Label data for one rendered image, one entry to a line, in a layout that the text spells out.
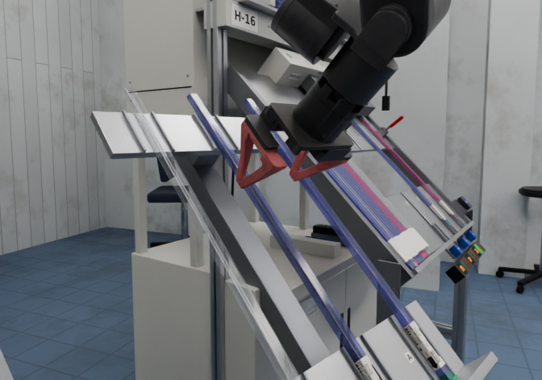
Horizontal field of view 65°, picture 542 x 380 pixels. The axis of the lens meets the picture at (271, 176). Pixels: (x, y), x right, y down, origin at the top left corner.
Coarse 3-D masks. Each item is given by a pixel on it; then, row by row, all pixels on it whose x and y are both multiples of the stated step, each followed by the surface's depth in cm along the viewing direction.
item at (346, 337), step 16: (192, 96) 63; (208, 112) 63; (208, 128) 61; (224, 144) 59; (256, 192) 56; (256, 208) 55; (272, 224) 54; (288, 240) 53; (288, 256) 52; (304, 272) 51; (320, 288) 50; (320, 304) 49; (336, 320) 48; (352, 336) 48; (352, 352) 46
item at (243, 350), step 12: (228, 288) 58; (252, 288) 55; (228, 300) 58; (228, 312) 58; (240, 312) 57; (228, 324) 59; (240, 324) 57; (228, 336) 59; (240, 336) 57; (252, 336) 55; (228, 348) 59; (240, 348) 57; (252, 348) 56; (228, 360) 59; (240, 360) 57; (252, 360) 56; (264, 360) 57; (228, 372) 59; (240, 372) 58; (252, 372) 56; (264, 372) 57; (276, 372) 59
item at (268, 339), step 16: (128, 96) 56; (144, 112) 55; (144, 128) 53; (160, 144) 52; (160, 160) 52; (176, 176) 50; (192, 192) 49; (192, 208) 48; (208, 224) 47; (208, 240) 46; (224, 256) 45; (224, 272) 45; (240, 288) 44; (240, 304) 43; (256, 304) 43; (256, 320) 42; (256, 336) 42; (272, 336) 42; (272, 352) 41; (288, 368) 40
